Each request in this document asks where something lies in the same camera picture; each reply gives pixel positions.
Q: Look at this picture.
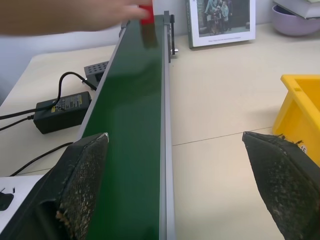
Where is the black power cable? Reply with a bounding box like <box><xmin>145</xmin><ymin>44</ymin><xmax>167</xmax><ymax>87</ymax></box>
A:
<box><xmin>0</xmin><ymin>108</ymin><xmax>37</xmax><ymax>132</ymax></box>

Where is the framed photo print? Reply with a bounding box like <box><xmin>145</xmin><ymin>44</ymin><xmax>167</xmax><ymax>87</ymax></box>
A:
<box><xmin>185</xmin><ymin>0</ymin><xmax>257</xmax><ymax>49</ymax></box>

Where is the green conveyor belt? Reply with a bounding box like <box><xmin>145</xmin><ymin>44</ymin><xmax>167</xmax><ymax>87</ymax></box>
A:
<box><xmin>74</xmin><ymin>10</ymin><xmax>177</xmax><ymax>240</ymax></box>

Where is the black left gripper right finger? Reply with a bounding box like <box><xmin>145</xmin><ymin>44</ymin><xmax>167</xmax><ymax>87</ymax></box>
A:
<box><xmin>241</xmin><ymin>131</ymin><xmax>320</xmax><ymax>240</ymax></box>

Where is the yellow plastic bin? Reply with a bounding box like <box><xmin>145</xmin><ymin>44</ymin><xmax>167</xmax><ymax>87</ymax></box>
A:
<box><xmin>271</xmin><ymin>74</ymin><xmax>320</xmax><ymax>161</ymax></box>

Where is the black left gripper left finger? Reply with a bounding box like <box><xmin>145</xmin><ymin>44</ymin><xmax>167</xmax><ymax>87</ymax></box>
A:
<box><xmin>0</xmin><ymin>132</ymin><xmax>110</xmax><ymax>240</ymax></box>

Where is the black power adapter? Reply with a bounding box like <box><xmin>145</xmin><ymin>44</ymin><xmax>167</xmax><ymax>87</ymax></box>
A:
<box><xmin>33</xmin><ymin>91</ymin><xmax>93</xmax><ymax>135</ymax></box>

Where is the black adapter cable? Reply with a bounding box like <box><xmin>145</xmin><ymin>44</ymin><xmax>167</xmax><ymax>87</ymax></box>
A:
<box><xmin>56</xmin><ymin>71</ymin><xmax>98</xmax><ymax>101</ymax></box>

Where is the person's bare hand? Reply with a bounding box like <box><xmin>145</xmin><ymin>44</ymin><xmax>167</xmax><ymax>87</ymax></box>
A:
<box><xmin>0</xmin><ymin>0</ymin><xmax>154</xmax><ymax>36</ymax></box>

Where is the red block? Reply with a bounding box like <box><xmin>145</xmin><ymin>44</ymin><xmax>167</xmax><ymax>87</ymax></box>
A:
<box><xmin>138</xmin><ymin>4</ymin><xmax>155</xmax><ymax>26</ymax></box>

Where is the white control box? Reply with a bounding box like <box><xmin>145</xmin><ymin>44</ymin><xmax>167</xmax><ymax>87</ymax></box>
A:
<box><xmin>0</xmin><ymin>175</ymin><xmax>45</xmax><ymax>226</ymax></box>

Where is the lavender bowl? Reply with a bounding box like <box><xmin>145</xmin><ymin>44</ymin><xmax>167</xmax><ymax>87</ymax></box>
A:
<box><xmin>271</xmin><ymin>4</ymin><xmax>320</xmax><ymax>37</ymax></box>

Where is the grey perforated motor box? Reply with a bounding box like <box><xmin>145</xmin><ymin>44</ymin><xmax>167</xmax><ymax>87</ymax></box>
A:
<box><xmin>83</xmin><ymin>60</ymin><xmax>110</xmax><ymax>87</ymax></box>

